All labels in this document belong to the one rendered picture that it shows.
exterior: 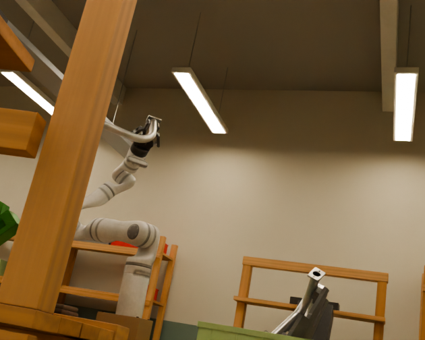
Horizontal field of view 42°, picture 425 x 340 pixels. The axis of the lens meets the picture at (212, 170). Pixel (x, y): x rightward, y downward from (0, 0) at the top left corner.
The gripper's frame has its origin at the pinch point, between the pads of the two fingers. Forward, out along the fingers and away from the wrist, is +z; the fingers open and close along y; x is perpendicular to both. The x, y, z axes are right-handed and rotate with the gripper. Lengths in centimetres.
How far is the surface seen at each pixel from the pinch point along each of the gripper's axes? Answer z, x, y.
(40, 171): 41, 86, -42
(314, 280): 14, 69, 52
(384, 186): -184, -301, 385
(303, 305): 5, 73, 54
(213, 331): -6, 83, 25
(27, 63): 36, 42, -51
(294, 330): 8, 85, 46
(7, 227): -1, 68, -42
